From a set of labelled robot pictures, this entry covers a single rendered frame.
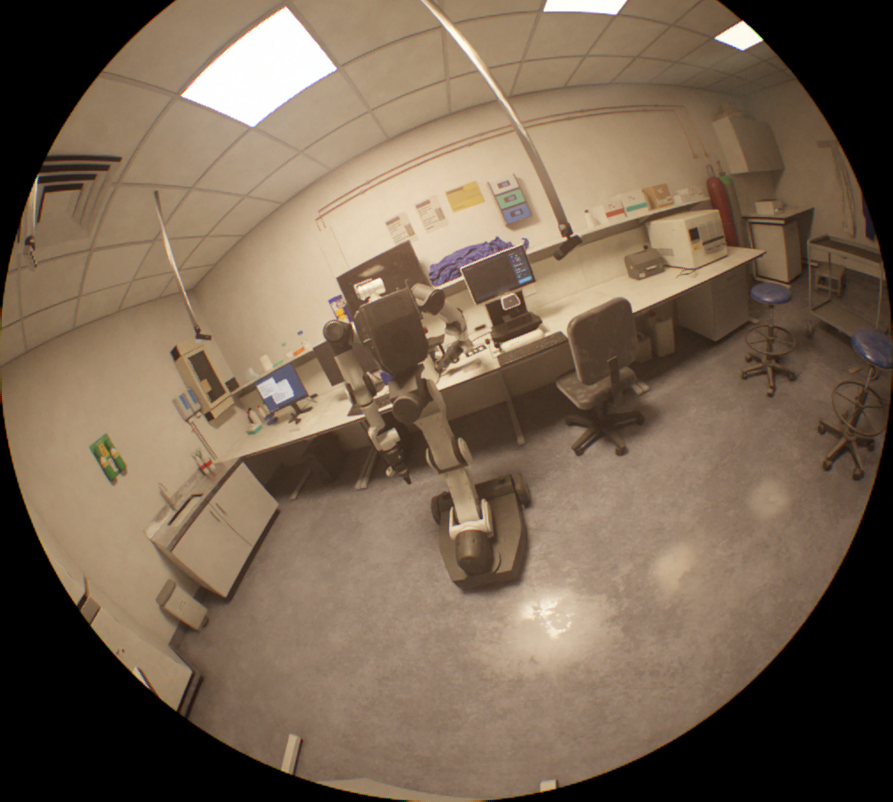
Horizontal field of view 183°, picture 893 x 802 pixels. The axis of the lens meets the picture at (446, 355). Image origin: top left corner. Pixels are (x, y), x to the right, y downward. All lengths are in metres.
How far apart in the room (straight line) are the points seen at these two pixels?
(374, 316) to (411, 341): 0.17
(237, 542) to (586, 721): 2.68
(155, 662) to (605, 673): 2.57
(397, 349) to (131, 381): 2.88
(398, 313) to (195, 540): 2.39
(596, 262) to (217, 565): 4.16
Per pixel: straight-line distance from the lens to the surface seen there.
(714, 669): 1.50
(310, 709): 1.98
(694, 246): 2.56
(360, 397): 1.20
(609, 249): 2.73
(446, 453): 1.33
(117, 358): 3.40
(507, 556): 1.44
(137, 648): 2.63
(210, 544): 2.76
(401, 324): 1.06
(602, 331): 1.43
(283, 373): 2.65
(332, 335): 1.13
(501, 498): 1.65
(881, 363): 1.81
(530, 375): 2.68
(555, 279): 2.51
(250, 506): 2.99
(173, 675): 2.75
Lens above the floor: 1.42
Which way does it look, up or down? 18 degrees down
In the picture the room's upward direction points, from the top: 25 degrees counter-clockwise
